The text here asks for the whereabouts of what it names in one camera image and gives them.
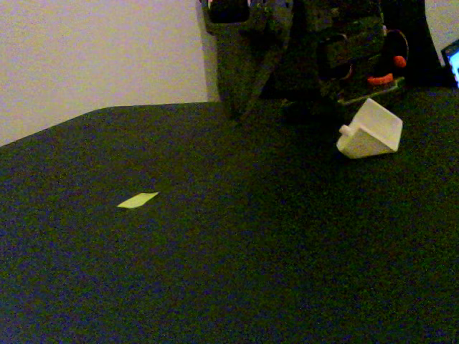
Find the white plastic printed part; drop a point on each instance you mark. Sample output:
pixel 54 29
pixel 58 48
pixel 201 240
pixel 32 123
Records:
pixel 373 132

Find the dark desk mat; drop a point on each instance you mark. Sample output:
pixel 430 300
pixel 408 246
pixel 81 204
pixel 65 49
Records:
pixel 229 251

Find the black clamp with orange tips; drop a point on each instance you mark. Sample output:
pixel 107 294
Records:
pixel 380 79

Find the black office chair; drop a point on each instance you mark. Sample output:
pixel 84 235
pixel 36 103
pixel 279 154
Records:
pixel 421 53

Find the yellow paper marker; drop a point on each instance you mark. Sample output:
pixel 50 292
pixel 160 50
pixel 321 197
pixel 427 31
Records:
pixel 138 201

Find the laptop with lit screen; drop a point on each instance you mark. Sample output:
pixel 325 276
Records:
pixel 453 62

